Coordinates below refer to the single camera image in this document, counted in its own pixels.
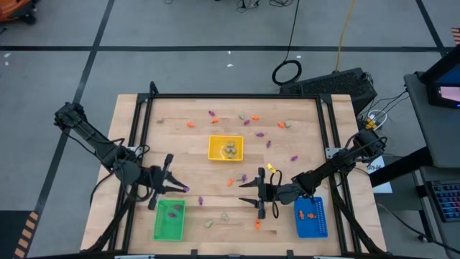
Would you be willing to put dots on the orange machine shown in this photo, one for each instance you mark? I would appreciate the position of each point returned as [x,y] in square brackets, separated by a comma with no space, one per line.
[14,7]

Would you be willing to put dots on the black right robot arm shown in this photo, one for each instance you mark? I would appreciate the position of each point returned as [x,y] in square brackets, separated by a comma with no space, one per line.
[323,171]

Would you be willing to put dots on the black mat orange stripes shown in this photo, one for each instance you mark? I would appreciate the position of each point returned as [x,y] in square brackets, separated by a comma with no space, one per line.
[10,234]

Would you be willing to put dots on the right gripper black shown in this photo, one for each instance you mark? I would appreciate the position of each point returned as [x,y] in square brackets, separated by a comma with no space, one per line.
[273,193]

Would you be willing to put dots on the yellow power plug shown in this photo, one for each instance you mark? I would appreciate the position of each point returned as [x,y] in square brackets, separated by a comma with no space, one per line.
[370,124]

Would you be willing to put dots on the green plastic basket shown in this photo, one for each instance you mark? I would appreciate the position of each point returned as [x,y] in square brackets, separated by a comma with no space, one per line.
[169,230]

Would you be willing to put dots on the red white striped object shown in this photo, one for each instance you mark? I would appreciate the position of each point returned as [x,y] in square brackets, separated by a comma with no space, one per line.
[456,36]

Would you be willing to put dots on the black monitor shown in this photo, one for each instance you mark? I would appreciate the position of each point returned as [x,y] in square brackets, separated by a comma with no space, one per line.
[431,97]

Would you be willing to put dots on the backlit keyboard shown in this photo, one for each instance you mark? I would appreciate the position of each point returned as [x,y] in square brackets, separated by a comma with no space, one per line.
[447,201]

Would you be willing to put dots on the black computer case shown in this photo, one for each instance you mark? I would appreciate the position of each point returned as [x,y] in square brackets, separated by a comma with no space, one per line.
[323,86]

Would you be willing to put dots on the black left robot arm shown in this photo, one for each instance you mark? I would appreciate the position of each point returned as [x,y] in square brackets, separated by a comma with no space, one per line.
[97,142]

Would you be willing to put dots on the white paper sheet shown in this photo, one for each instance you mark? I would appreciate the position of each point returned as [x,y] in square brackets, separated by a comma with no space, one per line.
[382,187]

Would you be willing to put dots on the grey desk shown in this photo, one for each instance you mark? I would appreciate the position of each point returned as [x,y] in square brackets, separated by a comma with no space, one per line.
[435,144]

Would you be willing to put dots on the blue plastic basket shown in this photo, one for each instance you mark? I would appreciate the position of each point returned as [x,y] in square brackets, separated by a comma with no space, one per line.
[309,230]

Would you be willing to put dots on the yellow plastic basket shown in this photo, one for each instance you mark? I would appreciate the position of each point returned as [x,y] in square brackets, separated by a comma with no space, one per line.
[215,144]

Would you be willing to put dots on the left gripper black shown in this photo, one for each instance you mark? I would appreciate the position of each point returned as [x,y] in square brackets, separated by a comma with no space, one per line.
[156,180]

